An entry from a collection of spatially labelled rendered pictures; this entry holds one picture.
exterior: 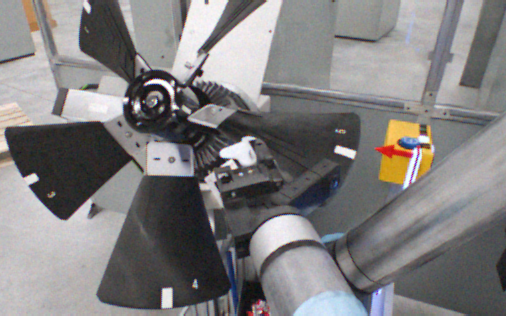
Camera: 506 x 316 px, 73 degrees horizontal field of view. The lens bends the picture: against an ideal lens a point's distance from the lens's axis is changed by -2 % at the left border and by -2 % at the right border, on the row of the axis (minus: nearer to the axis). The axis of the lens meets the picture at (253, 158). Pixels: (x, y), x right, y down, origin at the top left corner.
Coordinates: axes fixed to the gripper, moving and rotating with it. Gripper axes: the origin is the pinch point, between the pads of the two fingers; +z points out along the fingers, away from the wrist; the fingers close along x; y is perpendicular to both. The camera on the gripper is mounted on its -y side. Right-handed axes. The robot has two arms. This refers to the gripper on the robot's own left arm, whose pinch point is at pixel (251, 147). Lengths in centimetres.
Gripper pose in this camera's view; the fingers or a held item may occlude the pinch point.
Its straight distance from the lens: 55.5
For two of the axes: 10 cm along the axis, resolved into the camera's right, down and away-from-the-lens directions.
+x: 1.1, 8.3, 5.5
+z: -2.7, -5.0, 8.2
